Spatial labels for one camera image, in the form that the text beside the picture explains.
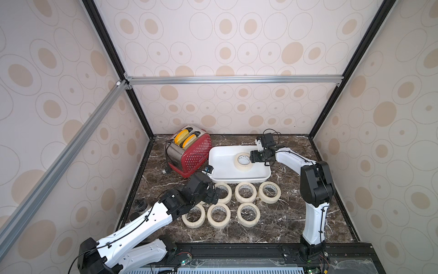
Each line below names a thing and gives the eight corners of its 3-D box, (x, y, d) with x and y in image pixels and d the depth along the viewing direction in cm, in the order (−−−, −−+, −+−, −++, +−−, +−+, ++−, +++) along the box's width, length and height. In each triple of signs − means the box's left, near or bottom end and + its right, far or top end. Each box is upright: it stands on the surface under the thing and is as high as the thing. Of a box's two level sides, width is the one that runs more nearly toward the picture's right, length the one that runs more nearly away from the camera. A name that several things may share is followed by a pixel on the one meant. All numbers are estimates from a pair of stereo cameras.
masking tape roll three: (235, 203, 90) (235, 201, 88) (234, 184, 97) (234, 181, 95) (257, 203, 90) (257, 201, 88) (254, 184, 97) (255, 181, 95)
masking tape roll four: (259, 204, 90) (260, 201, 88) (256, 184, 98) (257, 181, 95) (281, 204, 90) (283, 201, 88) (277, 184, 98) (278, 181, 95)
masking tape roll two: (237, 227, 83) (237, 225, 80) (236, 204, 90) (236, 202, 88) (260, 227, 83) (261, 225, 80) (257, 204, 90) (258, 202, 88)
